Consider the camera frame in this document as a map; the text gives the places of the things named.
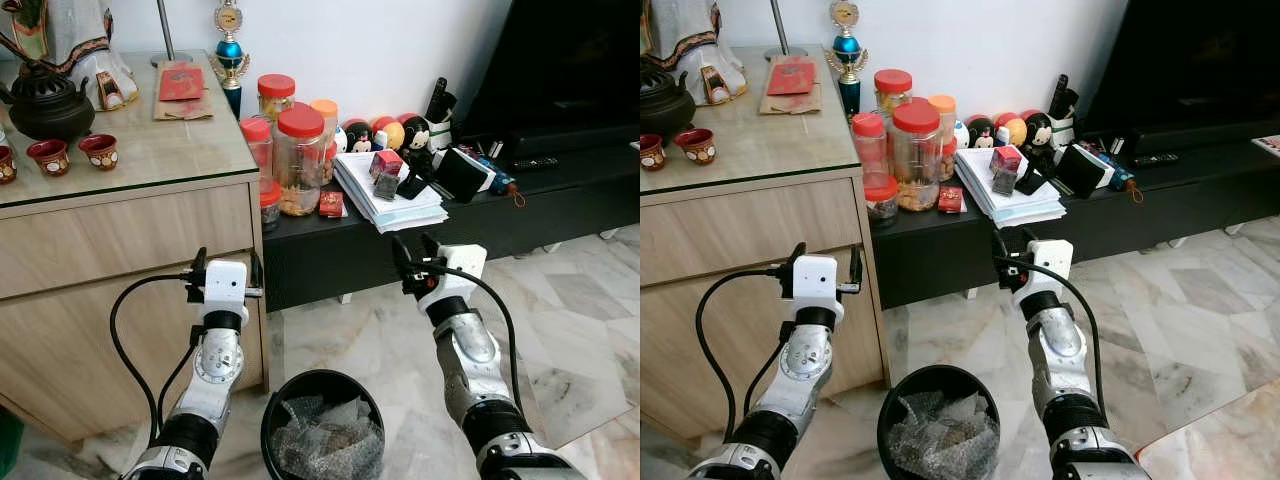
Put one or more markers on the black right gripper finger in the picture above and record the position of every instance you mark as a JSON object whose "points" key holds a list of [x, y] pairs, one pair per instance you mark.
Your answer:
{"points": [[401, 253], [430, 246], [1000, 248], [1028, 240]]}

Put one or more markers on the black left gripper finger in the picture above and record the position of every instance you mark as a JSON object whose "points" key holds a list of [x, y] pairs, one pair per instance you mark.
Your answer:
{"points": [[849, 268], [789, 256], [199, 260], [256, 272]]}

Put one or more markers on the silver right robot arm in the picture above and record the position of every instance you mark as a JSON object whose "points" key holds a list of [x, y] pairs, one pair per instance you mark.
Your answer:
{"points": [[470, 355], [1060, 345]]}

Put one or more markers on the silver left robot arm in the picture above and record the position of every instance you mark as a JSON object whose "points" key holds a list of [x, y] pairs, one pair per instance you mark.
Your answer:
{"points": [[218, 365], [808, 360]]}

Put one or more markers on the black round rubbish bin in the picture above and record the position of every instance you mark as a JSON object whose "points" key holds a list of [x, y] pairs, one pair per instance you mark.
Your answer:
{"points": [[268, 430], [884, 425]]}

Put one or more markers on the white paper stack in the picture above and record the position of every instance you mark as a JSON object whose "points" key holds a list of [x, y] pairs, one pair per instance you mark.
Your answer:
{"points": [[400, 215], [1020, 208]]}

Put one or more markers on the wooden cabinet with glass top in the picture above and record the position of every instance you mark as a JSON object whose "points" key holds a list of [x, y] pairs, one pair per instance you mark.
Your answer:
{"points": [[740, 230], [120, 240]]}

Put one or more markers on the black folded phone stand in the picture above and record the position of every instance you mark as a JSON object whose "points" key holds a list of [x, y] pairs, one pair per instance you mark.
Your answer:
{"points": [[414, 185], [1032, 181]]}

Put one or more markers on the small grey cube box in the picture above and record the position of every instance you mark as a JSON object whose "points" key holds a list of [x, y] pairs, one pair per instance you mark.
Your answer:
{"points": [[1005, 183], [386, 187]]}

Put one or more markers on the short red lid jar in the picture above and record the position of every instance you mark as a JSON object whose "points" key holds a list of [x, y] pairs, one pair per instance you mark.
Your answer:
{"points": [[880, 198], [268, 205]]}

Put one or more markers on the black TV cabinet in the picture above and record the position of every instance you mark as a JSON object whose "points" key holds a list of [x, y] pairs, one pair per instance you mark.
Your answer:
{"points": [[1150, 215], [500, 230]]}

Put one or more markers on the black wallet case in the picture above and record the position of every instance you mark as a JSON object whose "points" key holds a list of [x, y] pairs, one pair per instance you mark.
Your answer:
{"points": [[1082, 170], [462, 175]]}

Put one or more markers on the small red cube box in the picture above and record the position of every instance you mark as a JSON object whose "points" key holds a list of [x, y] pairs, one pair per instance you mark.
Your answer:
{"points": [[387, 164], [1006, 160]]}

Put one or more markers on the black mouse figurine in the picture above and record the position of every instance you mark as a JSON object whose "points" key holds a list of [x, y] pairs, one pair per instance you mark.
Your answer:
{"points": [[980, 133], [416, 135], [359, 137], [1038, 130]]}

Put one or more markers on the orange round figurine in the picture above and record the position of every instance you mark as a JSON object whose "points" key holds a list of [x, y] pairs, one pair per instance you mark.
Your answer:
{"points": [[390, 130], [1012, 128]]}

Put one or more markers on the white holder cup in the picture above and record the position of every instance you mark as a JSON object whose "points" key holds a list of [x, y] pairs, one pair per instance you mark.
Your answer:
{"points": [[1068, 128], [446, 130]]}

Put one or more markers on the white egg figurine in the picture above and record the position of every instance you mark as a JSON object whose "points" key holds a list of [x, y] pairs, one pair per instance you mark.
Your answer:
{"points": [[960, 135], [340, 140]]}

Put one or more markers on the large red lid snack jar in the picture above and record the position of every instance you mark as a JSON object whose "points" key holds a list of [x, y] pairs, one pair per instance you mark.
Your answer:
{"points": [[916, 155], [300, 160]]}

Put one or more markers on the slim red lid jar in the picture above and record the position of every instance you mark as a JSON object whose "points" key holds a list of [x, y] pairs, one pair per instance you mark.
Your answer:
{"points": [[868, 140], [256, 145]]}

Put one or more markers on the red patterned teacup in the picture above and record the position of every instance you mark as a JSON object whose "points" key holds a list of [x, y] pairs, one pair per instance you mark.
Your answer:
{"points": [[98, 152], [651, 152], [696, 147], [6, 165], [48, 158]]}

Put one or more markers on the upright black remote control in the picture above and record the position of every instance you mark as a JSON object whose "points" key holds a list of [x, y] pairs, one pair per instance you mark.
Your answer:
{"points": [[1058, 94], [437, 98]]}

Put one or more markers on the orange lid plastic jar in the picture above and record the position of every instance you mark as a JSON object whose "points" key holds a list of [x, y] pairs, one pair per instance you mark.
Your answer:
{"points": [[326, 115], [945, 110]]}

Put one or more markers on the brown paper envelope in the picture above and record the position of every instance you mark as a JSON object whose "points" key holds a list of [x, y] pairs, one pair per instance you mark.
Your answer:
{"points": [[792, 105], [185, 110]]}

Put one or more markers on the red packet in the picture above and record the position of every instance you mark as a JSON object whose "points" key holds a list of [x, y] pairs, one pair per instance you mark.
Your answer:
{"points": [[181, 82], [791, 76]]}

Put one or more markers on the black iron teapot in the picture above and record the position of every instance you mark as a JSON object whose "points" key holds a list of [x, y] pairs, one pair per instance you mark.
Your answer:
{"points": [[662, 100], [45, 105]]}

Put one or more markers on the blue and gold trophy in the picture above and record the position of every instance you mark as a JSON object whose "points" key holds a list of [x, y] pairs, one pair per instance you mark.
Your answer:
{"points": [[847, 45], [230, 50]]}

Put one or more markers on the silver lamp stand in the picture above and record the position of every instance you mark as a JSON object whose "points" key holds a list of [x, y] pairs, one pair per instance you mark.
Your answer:
{"points": [[164, 30], [778, 25]]}

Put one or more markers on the black television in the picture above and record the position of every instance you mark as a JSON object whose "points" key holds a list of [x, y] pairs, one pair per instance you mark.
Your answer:
{"points": [[570, 60], [1190, 60]]}

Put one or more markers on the white robed statue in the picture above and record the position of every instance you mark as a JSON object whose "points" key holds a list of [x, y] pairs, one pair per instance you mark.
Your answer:
{"points": [[80, 45], [700, 40]]}

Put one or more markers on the red and white magazine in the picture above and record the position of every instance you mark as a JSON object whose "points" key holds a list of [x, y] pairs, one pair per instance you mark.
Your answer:
{"points": [[1268, 146]]}

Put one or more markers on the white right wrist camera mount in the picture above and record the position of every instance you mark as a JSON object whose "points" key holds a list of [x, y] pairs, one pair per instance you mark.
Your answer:
{"points": [[465, 262], [1052, 256]]}

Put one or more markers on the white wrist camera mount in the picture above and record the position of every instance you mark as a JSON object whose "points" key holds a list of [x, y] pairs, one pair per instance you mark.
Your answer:
{"points": [[226, 285], [815, 280], [1052, 256], [465, 262]]}

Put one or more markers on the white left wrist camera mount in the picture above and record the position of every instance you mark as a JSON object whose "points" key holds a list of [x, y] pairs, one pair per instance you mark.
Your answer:
{"points": [[226, 285], [815, 280]]}

